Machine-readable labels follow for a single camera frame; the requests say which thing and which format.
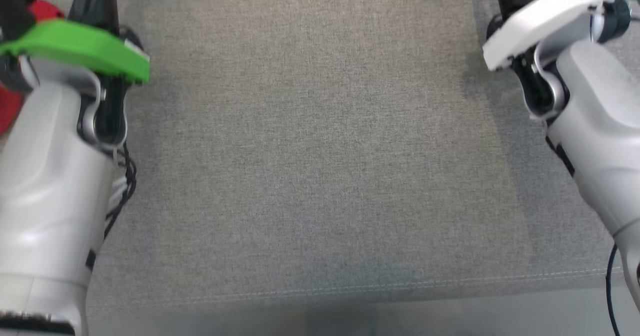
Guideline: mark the small red cloth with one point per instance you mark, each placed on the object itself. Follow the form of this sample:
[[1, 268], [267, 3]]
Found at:
[[7, 110]]

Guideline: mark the black and green left gripper body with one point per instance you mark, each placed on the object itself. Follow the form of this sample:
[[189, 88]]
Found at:
[[75, 43]]

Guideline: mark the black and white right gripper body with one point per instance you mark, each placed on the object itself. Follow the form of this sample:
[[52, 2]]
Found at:
[[545, 18]]

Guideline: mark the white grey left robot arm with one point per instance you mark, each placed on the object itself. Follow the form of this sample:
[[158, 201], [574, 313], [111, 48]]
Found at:
[[45, 186]]

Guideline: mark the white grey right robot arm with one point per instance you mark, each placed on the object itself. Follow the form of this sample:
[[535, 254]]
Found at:
[[600, 115]]

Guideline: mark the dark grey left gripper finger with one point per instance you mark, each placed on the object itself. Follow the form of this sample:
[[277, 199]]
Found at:
[[97, 0]]

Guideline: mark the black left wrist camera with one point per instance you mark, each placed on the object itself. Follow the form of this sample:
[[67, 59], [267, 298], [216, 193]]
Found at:
[[17, 10]]

